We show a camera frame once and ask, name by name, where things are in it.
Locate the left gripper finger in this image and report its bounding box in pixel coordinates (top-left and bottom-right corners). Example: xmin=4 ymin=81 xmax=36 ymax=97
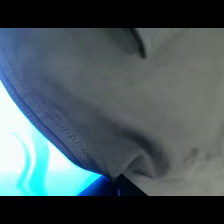
xmin=78 ymin=174 xmax=118 ymax=197

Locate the grey T-shirt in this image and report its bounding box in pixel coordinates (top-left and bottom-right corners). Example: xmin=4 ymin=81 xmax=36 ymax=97
xmin=0 ymin=27 xmax=224 ymax=197

